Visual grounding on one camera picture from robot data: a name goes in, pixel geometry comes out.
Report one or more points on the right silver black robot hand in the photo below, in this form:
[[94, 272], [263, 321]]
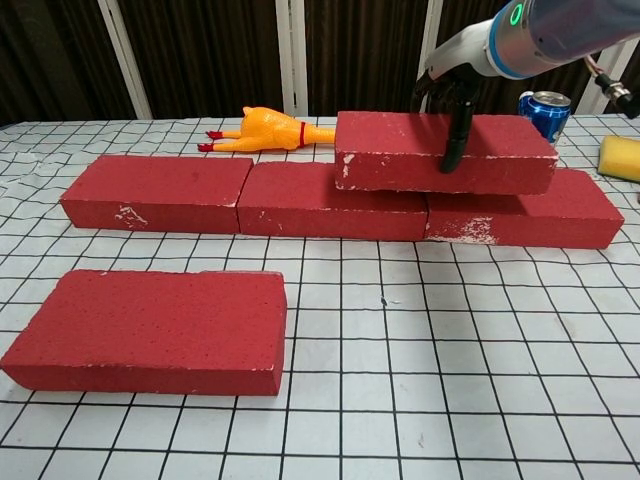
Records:
[[457, 47]]

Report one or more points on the red brick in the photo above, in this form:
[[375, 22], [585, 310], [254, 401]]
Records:
[[400, 145], [160, 185], [290, 200], [150, 325], [550, 215]]

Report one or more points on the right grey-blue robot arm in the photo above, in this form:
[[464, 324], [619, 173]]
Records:
[[560, 30]]

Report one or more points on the blue drink can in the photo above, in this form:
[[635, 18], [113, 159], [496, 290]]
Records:
[[547, 117]]

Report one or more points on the yellow sponge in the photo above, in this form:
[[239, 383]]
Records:
[[622, 157]]

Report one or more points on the yellow rubber chicken toy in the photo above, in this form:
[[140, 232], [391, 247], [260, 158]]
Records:
[[270, 130]]

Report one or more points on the dark brown curtain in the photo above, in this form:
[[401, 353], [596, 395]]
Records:
[[210, 50]]

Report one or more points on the white black grid tablecloth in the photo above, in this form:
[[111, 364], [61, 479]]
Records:
[[350, 350]]

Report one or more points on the white metal frame post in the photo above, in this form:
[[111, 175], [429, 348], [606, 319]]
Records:
[[425, 30], [292, 55], [125, 60], [600, 95]]

